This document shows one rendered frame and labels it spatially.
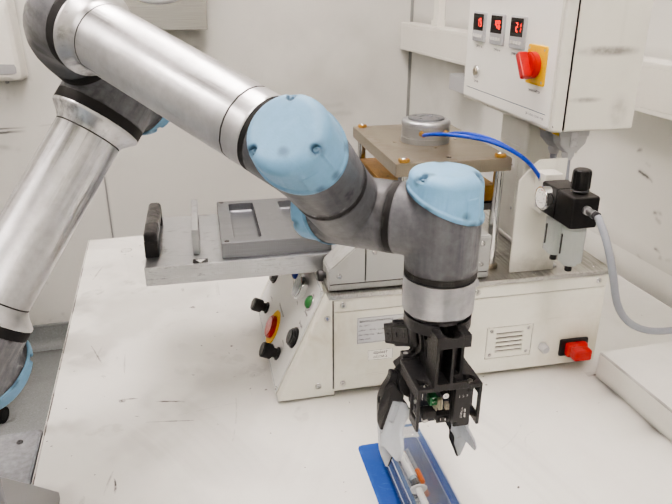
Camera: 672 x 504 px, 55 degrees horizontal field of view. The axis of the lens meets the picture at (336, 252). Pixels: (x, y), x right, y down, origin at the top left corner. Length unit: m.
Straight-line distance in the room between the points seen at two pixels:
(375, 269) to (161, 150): 1.69
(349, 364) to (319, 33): 1.74
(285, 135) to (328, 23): 2.04
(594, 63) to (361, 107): 1.72
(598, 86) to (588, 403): 0.48
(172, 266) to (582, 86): 0.64
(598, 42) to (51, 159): 0.73
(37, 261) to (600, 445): 0.79
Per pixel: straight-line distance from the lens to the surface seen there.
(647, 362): 1.15
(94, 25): 0.73
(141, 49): 0.67
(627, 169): 1.55
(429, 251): 0.63
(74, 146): 0.87
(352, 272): 0.94
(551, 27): 0.99
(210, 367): 1.13
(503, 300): 1.04
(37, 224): 0.86
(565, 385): 1.13
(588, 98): 1.00
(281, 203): 1.15
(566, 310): 1.11
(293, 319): 1.06
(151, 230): 1.00
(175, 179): 2.57
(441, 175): 0.61
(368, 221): 0.64
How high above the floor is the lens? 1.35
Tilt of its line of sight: 23 degrees down
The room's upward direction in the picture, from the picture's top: straight up
